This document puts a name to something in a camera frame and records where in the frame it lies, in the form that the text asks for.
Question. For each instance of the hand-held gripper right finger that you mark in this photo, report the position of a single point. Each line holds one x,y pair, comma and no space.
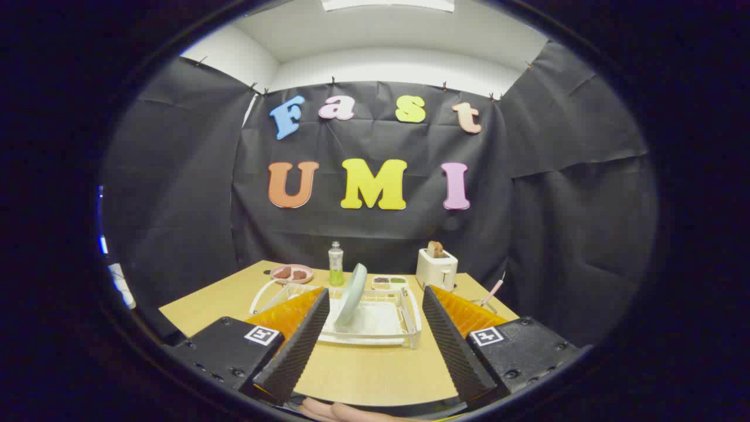
454,346

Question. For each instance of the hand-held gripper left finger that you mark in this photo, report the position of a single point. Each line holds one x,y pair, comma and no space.
299,346

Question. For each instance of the pale green plate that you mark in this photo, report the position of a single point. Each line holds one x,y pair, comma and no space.
351,293

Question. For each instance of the pink plate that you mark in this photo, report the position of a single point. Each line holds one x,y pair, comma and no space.
291,281

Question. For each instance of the white toaster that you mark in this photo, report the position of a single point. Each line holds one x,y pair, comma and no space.
436,272

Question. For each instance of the white ribbed drain tray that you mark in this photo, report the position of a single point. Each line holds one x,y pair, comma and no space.
378,319

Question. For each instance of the white divided bean tray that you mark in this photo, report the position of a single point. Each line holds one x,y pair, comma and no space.
389,288

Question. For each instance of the clear bottle with green liquid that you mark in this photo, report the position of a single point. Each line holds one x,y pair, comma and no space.
336,264

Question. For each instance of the toast bread slice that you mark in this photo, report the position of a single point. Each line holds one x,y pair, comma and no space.
435,250

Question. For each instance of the black backdrop cloth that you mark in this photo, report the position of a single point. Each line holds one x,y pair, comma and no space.
527,234

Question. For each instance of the ceiling light panel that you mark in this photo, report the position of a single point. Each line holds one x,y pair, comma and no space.
387,4

